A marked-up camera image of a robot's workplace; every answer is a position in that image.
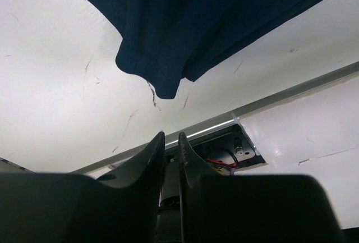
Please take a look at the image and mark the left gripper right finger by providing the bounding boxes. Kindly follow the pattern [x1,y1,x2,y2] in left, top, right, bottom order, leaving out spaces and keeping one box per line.
[178,133,346,242]

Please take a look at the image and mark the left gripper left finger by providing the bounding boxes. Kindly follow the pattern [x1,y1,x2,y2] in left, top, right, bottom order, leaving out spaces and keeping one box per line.
[1,132,165,242]

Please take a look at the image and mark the navy blue shorts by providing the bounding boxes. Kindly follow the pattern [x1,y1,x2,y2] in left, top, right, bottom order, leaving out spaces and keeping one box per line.
[88,0,323,99]

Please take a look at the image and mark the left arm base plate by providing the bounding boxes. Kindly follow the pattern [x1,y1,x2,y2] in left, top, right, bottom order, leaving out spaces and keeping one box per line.
[159,123,266,207]

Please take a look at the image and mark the aluminium table edge rail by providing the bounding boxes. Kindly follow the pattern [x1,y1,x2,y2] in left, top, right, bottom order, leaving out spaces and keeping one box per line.
[73,62,358,174]

